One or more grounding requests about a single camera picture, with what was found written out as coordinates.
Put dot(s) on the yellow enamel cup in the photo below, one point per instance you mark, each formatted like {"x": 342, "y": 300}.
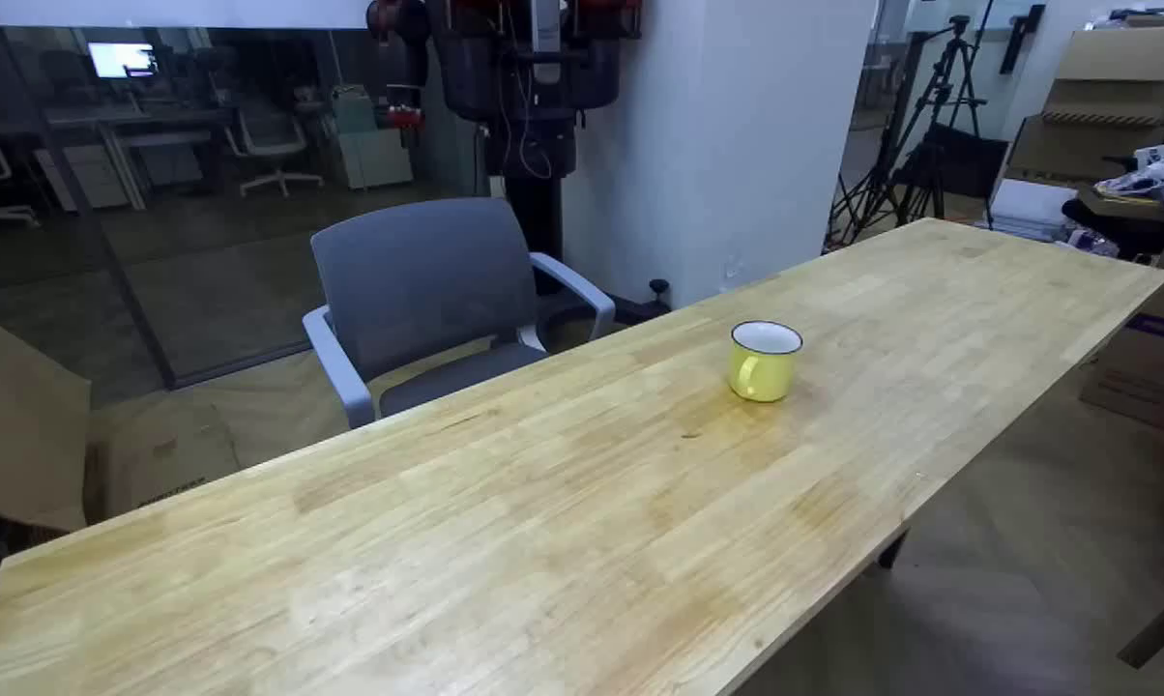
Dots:
{"x": 765, "y": 374}

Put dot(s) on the gray armchair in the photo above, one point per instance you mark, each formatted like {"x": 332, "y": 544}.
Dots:
{"x": 411, "y": 277}

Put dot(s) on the red black Baxter robot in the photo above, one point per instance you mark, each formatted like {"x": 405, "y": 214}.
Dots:
{"x": 527, "y": 77}

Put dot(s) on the white office cabinet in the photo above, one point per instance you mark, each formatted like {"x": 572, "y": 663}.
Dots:
{"x": 373, "y": 155}

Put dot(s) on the white office chair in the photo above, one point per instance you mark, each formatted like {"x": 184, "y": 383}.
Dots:
{"x": 274, "y": 138}

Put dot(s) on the black chair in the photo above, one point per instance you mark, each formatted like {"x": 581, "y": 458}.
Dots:
{"x": 955, "y": 161}

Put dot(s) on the flat cardboard box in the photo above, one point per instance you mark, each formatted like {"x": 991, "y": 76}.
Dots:
{"x": 155, "y": 450}

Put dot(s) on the small white box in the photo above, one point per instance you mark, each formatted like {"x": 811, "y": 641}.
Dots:
{"x": 1029, "y": 208}

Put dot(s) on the black tripod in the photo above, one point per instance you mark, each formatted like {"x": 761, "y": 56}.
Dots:
{"x": 955, "y": 61}

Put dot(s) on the office desk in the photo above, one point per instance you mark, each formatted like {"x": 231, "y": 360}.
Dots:
{"x": 131, "y": 128}

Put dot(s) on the lit computer monitor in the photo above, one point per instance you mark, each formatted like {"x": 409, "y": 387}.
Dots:
{"x": 122, "y": 61}

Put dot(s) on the black round table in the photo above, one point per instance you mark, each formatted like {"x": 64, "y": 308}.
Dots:
{"x": 1125, "y": 226}

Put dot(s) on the large open cardboard box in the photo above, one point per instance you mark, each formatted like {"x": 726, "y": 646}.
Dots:
{"x": 20, "y": 428}

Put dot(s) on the leaning cardboard sheet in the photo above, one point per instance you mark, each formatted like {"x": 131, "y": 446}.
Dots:
{"x": 1105, "y": 97}

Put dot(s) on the wooden furniture leg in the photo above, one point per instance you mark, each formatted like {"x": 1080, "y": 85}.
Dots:
{"x": 1162, "y": 627}

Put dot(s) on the black wall-mounted device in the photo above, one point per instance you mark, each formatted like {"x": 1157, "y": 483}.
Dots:
{"x": 1023, "y": 38}

